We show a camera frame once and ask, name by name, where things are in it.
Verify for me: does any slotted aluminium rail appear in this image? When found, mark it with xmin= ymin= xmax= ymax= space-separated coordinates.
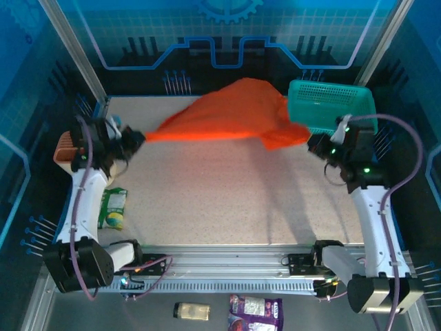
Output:
xmin=110 ymin=279 xmax=317 ymax=293

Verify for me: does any green snack bag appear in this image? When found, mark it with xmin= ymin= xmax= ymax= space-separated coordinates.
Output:
xmin=98 ymin=187 xmax=129 ymax=231

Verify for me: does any teal plastic mesh basket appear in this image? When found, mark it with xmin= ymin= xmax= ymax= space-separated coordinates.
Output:
xmin=287 ymin=79 xmax=379 ymax=138

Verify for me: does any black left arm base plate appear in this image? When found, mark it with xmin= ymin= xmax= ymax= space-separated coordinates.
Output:
xmin=136 ymin=252 xmax=167 ymax=277

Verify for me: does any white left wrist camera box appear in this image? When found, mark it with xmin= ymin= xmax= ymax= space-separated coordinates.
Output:
xmin=105 ymin=115 xmax=123 ymax=139

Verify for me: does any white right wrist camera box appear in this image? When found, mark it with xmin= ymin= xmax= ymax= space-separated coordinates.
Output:
xmin=331 ymin=113 xmax=353 ymax=143

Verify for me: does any purple snack bag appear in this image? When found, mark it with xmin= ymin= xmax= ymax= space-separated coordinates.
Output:
xmin=228 ymin=294 xmax=284 ymax=331

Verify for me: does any orange t-shirt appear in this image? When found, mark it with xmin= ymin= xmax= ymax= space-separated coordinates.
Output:
xmin=144 ymin=77 xmax=311 ymax=152

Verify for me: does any aluminium frame post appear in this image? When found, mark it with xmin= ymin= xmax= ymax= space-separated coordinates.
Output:
xmin=353 ymin=0 xmax=413 ymax=89
xmin=37 ymin=0 xmax=110 ymax=105

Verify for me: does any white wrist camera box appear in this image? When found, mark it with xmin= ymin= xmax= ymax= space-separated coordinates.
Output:
xmin=331 ymin=113 xmax=353 ymax=143
xmin=105 ymin=115 xmax=123 ymax=139

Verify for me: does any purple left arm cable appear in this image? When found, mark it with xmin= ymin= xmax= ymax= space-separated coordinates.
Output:
xmin=68 ymin=115 xmax=174 ymax=302

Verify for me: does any clear jar with beige contents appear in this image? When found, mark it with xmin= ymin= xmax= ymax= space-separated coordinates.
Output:
xmin=173 ymin=302 xmax=211 ymax=322

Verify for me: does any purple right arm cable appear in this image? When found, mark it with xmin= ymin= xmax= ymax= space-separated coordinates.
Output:
xmin=323 ymin=113 xmax=425 ymax=331

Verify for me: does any beige knife block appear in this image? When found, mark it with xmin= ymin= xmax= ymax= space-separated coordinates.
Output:
xmin=53 ymin=130 xmax=120 ymax=185

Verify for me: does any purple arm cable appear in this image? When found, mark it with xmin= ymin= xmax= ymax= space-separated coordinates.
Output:
xmin=68 ymin=115 xmax=174 ymax=302
xmin=323 ymin=113 xmax=425 ymax=331

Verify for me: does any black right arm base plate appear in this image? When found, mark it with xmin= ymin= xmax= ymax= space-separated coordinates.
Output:
xmin=287 ymin=252 xmax=320 ymax=277

